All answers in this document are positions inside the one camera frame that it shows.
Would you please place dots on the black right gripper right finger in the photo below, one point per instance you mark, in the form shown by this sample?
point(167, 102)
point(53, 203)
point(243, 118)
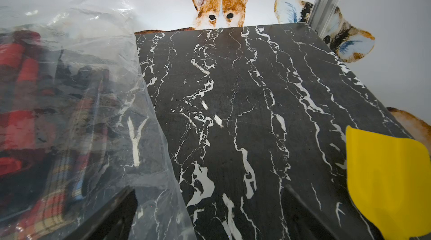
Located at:
point(303, 223)

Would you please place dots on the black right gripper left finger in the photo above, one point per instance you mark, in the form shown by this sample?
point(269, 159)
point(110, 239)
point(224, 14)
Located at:
point(112, 222)

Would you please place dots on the clear plastic vacuum bag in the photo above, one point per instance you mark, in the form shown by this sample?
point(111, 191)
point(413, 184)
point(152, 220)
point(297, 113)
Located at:
point(99, 32)

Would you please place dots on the red black plaid shirt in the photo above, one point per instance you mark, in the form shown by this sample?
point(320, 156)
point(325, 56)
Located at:
point(53, 136)

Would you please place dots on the yellow plastic spatula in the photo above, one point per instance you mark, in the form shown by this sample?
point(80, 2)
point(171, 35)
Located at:
point(389, 182)

